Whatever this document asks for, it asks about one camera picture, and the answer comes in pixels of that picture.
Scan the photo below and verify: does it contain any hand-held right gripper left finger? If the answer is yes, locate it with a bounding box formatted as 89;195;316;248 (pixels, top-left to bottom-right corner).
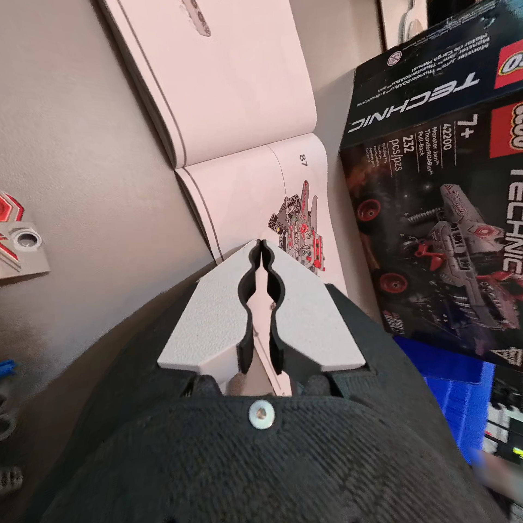
157;240;262;395

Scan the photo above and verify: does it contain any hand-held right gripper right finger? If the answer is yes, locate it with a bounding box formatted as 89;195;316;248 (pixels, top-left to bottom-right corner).
261;240;367;381

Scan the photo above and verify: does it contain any grey toy panel assembly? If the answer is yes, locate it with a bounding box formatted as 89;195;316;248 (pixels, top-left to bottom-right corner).
0;192;51;493

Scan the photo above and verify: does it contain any grey desk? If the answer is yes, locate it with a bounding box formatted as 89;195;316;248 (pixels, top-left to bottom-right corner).
0;0;395;523

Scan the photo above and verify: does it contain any blue plastic bin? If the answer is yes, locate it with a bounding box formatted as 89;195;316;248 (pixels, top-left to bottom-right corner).
392;335;497;466

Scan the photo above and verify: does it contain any black toy set box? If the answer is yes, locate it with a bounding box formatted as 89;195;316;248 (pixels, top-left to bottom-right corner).
339;0;523;362

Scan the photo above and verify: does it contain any open instruction booklet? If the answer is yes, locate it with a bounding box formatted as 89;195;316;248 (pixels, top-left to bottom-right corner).
96;0;351;396

